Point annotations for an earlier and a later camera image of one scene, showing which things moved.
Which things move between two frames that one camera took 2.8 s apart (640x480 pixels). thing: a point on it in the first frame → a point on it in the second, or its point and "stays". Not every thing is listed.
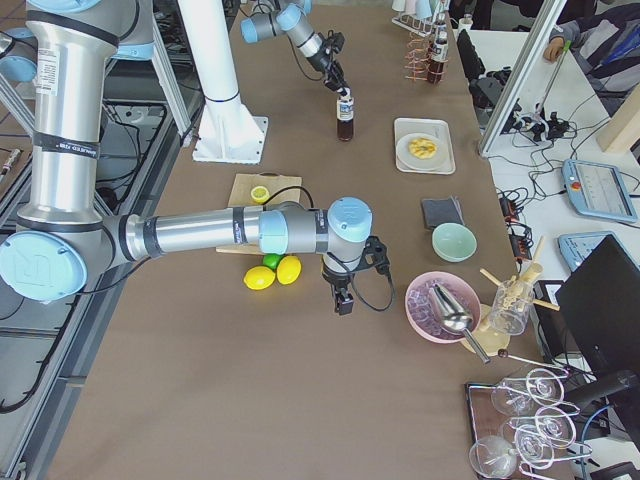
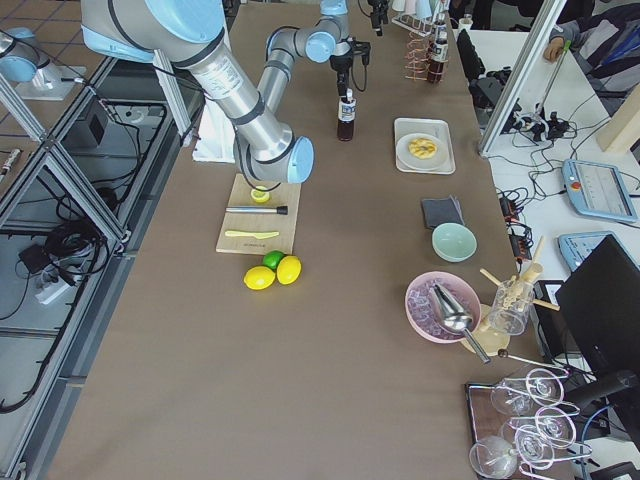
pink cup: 410,7 stays
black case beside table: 472,64 stays
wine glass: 543,387 stays
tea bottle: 345,108 stays
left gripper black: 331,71 → 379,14
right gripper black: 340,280 → 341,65
